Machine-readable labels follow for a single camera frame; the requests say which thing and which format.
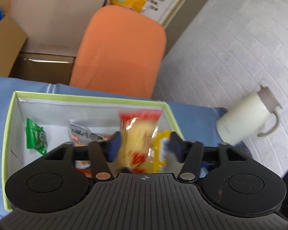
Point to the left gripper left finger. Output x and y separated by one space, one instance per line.
102 153

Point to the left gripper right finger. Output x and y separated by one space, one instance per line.
188 153

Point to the yellow silver snack packet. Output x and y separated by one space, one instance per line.
160 144

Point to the red yellow snack packet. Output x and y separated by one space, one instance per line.
139 130

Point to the white red snack packet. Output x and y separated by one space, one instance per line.
82 136

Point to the blue patterned tablecloth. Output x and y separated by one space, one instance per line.
196 122

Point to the white thermos jug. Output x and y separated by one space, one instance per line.
248 117

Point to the green candy packet in box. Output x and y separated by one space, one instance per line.
35 137

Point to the green cardboard snack box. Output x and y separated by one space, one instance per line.
51 183

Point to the brown cardboard box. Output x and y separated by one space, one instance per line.
28 66

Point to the yellow bag behind chair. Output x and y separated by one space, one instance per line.
136 5

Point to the brown paper bag blue handles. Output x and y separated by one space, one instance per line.
53 27

